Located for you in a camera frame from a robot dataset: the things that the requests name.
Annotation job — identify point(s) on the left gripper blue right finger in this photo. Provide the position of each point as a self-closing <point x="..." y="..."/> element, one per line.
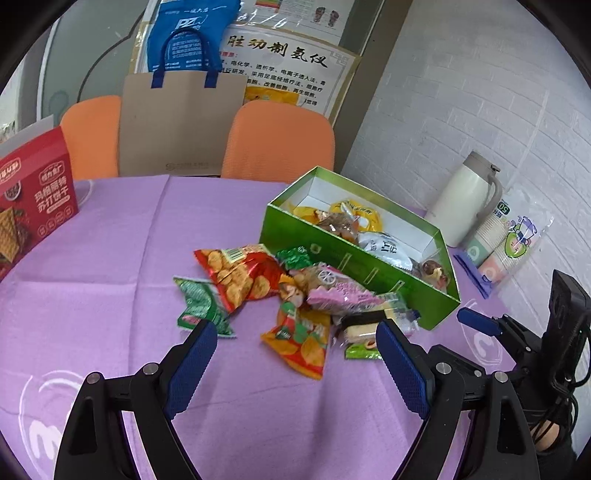
<point x="437" y="397"/>

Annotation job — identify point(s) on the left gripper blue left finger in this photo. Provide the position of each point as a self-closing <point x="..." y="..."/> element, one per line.
<point x="160" y="391"/>

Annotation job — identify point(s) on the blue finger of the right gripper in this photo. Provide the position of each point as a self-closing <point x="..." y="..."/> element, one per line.
<point x="479" y="322"/>

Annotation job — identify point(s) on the clear red jujube snack packet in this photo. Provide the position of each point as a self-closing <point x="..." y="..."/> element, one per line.
<point x="434" y="271"/>

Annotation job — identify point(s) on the white blue snack bag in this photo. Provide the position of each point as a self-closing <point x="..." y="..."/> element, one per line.
<point x="386" y="248"/>

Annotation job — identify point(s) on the brown braised snack packet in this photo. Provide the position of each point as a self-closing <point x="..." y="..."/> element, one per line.
<point x="341" y="224"/>

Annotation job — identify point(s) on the person's right hand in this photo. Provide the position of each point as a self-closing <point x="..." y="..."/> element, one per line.
<point x="544" y="435"/>

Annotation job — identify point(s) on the paper cup sleeve pack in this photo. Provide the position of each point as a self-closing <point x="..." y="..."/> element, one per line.
<point x="505" y="240"/>

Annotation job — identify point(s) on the green stick snack packet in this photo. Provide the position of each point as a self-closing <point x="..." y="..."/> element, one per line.
<point x="363" y="351"/>

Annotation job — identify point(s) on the green candy packet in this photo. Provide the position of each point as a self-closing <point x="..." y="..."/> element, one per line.
<point x="202" y="302"/>

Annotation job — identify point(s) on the seaweed rice cake packet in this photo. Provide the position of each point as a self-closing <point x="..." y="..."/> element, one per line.
<point x="361" y="326"/>

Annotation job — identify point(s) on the purple tablecloth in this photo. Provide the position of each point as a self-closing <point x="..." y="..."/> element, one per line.
<point x="98" y="295"/>

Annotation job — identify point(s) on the white thermos jug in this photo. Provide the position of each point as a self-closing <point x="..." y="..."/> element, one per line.
<point x="467" y="200"/>

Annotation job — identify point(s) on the yellow snack packet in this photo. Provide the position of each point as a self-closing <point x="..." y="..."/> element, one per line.
<point x="367" y="219"/>

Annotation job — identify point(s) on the pink snack bag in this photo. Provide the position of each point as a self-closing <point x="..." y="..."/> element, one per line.
<point x="327" y="289"/>

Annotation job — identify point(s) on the red cracker snack bag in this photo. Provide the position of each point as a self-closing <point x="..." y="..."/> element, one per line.
<point x="241" y="274"/>

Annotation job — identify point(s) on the orange chip snack bag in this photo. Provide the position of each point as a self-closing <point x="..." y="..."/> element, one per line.
<point x="301" y="334"/>

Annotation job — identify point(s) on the green cardboard box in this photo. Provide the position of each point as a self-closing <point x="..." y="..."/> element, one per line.
<point x="320" y="188"/>

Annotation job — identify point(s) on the red biscuit box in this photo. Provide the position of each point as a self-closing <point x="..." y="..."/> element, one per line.
<point x="37" y="189"/>

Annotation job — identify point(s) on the right orange chair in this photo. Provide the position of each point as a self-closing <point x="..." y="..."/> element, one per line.
<point x="276" y="142"/>

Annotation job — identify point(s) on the orange chair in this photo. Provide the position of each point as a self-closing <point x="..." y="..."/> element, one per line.
<point x="276" y="142"/>
<point x="91" y="132"/>

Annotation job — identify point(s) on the left orange chair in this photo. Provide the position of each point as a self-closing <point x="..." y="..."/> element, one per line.
<point x="91" y="132"/>

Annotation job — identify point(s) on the white chinese text poster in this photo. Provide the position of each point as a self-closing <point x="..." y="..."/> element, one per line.
<point x="289" y="68"/>

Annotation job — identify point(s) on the blue tote bag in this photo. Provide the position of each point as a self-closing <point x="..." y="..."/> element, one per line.
<point x="187" y="34"/>

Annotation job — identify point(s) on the brown paper bag blue handles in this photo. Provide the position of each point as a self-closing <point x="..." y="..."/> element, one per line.
<point x="176" y="122"/>

